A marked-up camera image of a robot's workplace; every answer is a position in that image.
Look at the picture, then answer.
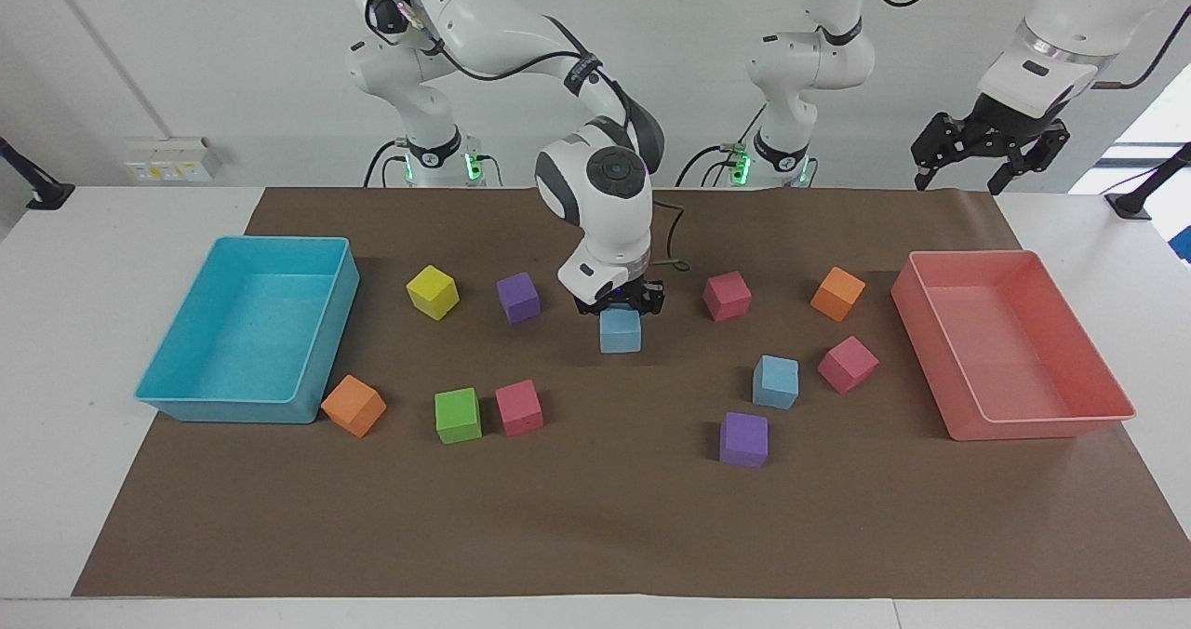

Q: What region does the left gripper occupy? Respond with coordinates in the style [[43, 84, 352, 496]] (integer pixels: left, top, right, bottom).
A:
[[910, 94, 1072, 195]]

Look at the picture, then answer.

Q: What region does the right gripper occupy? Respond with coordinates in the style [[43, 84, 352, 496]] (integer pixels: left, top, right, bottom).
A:
[[574, 278, 667, 319]]

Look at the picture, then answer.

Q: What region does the blue block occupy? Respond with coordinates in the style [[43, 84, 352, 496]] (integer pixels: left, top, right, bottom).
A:
[[752, 355, 801, 411], [598, 306, 644, 355]]

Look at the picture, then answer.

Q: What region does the purple block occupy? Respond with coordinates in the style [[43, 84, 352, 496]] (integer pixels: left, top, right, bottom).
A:
[[496, 271, 542, 325], [718, 411, 770, 469]]

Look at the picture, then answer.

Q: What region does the red block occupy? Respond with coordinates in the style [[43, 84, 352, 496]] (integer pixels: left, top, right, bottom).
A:
[[494, 379, 545, 438], [702, 271, 753, 323], [817, 335, 880, 395]]

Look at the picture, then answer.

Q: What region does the black stand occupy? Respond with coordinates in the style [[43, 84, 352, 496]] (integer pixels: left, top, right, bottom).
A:
[[0, 137, 76, 211], [1104, 141, 1191, 221]]

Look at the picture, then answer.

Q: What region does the yellow block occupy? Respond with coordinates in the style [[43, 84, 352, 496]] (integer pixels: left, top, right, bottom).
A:
[[406, 264, 461, 322]]

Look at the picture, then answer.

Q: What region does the green block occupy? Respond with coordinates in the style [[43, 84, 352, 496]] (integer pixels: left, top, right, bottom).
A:
[[434, 387, 484, 446]]

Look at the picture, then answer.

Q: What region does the pink plastic tray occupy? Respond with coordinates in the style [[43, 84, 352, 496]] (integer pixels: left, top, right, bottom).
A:
[[890, 249, 1138, 442]]

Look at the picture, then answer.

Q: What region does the orange block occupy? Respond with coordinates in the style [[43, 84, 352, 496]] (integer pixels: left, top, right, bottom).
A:
[[320, 374, 388, 439], [810, 266, 867, 323]]

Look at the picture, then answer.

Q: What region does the blue plastic tray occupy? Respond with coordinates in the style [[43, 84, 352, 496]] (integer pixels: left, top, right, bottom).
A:
[[135, 235, 361, 425]]

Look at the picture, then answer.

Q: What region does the white wall socket box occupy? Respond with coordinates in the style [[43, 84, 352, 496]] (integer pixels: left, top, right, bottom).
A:
[[124, 135, 223, 184]]

